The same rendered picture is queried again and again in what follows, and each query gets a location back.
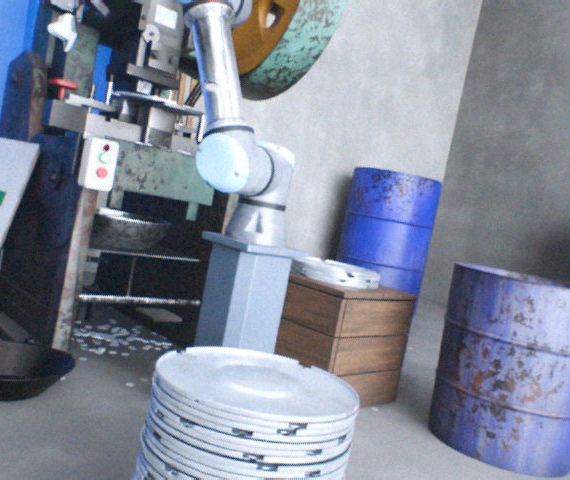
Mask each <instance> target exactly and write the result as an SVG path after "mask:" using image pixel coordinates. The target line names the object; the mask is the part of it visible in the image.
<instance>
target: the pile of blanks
mask: <svg viewBox="0 0 570 480"><path fill-rule="evenodd" d="M198 401H199V400H195V401H193V400H191V399H189V398H187V397H185V396H183V395H180V394H178V393H176V392H174V391H173V390H171V388H170V387H168V386H167V385H166V384H165V383H163V382H162V381H161V379H160V378H159V377H158V375H157V372H156V371H154V373H153V377H152V388H151V397H150V399H149V401H148V412H147V418H146V423H144V425H143V427H142V429H141V434H140V441H141V445H140V449H139V454H138V459H136V471H135V473H134V475H133V478H132V480H345V470H346V466H347V463H348V459H349V454H350V450H351V446H352V438H353V432H354V426H355V416H356V415H357V413H358V410H359V405H358V408H357V409H356V411H355V412H354V413H352V414H351V415H348V414H347V415H348V416H347V417H344V418H340V420H336V421H331V422H323V423H288V422H276V421H268V419H265V420H262V418H255V417H249V416H244V415H240V414H236V413H231V412H227V411H223V410H220V409H216V408H213V407H210V406H206V405H204V404H201V403H198Z"/></svg>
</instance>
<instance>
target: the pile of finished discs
mask: <svg viewBox="0 0 570 480"><path fill-rule="evenodd" d="M290 272H292V273H294V274H296V275H299V276H303V277H306V278H310V279H313V280H319V281H323V282H327V283H332V284H337V285H343V286H349V287H357V288H366V289H375V288H377V287H378V280H379V279H380V277H379V276H380V275H379V274H377V275H376V274H375V273H376V272H373V271H370V270H367V269H363V268H359V266H355V265H350V264H346V263H341V262H336V261H331V260H327V261H322V260H320V258H312V257H306V258H301V257H295V258H292V264H291V270H290Z"/></svg>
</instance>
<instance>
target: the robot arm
mask: <svg viewBox="0 0 570 480"><path fill-rule="evenodd" d="M174 1H175V2H176V3H179V4H181V5H182V10H183V18H184V23H185V24H186V25H187V27H188V28H189V29H192V30H193V35H194V43H195V49H196V56H197V63H198V70H199V76H200V84H201V90H202V97H204V104H205V111H206V117H207V125H208V128H207V130H206V131H205V132H204V133H203V141H202V142H201V143H200V145H199V148H200V150H199V151H197V155H196V165H197V170H198V172H199V174H200V177H201V179H202V180H203V181H204V182H205V183H206V184H207V185H208V186H210V187H211V188H214V189H217V190H219V191H222V192H227V193H237V194H239V197H238V204H237V207H236V209H235V211H234V213H233V215H232V217H231V219H230V221H229V223H228V225H227V226H226V229H225V234H224V236H225V237H227V238H230V239H234V240H238V241H242V242H247V243H253V244H258V245H264V246H270V247H278V248H286V245H287V237H286V221H284V212H286V207H287V201H288V196H289V191H290V186H291V181H292V176H293V173H294V163H295V157H294V155H293V153H292V152H290V151H289V150H287V149H284V148H282V147H279V146H276V145H273V144H270V143H266V141H259V140H256V135H255V130H254V129H253V127H252V126H250V125H249V124H247V123H246V120H245V113H244V107H243V101H242V95H241V88H240V82H239V76H238V68H237V62H236V56H235V51H234V49H233V43H232V36H231V30H230V28H235V27H239V26H241V25H242V24H243V23H245V22H246V20H247V18H248V17H249V15H250V13H251V10H252V0H174ZM84 3H85V4H86V5H87V7H88V8H89V9H90V10H92V11H93V12H94V14H95V15H96V17H97V18H98V19H99V20H106V19H108V17H109V16H110V15H111V11H110V10H109V8H108V7H106V6H105V5H104V4H103V3H102V2H101V0H46V2H45V0H43V4H42V7H45V8H48V9H50V10H54V11H56V12H62V13H63V14H65V15H61V16H59V17H58V22H56V23H54V24H50V25H49V27H48V29H49V32H50V33H51V34H53V35H54V36H57V37H59V38H60V39H62V41H63V49H64V51H69V49H70V48H71V47H72V46H73V44H74V42H75V39H76V37H77V33H78V30H79V27H80V24H81V19H82V14H83V10H84Z"/></svg>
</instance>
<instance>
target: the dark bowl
mask: <svg viewBox="0 0 570 480"><path fill-rule="evenodd" d="M75 366H76V361H75V359H74V358H73V357H72V356H71V355H69V354H67V353H66V352H62V351H60V350H57V349H55V348H51V347H47V346H43V345H38V344H32V343H26V342H17V341H4V340H0V402H12V401H17V400H26V399H30V398H35V397H37V396H39V395H41V393H42V392H43V391H46V390H47V389H48V388H49V387H51V386H52V385H53V384H54V383H57V381H58V380H59V379H61V378H62V377H63V376H64V375H66V374H68V373H70V372H71V371H73V370H74V369H75Z"/></svg>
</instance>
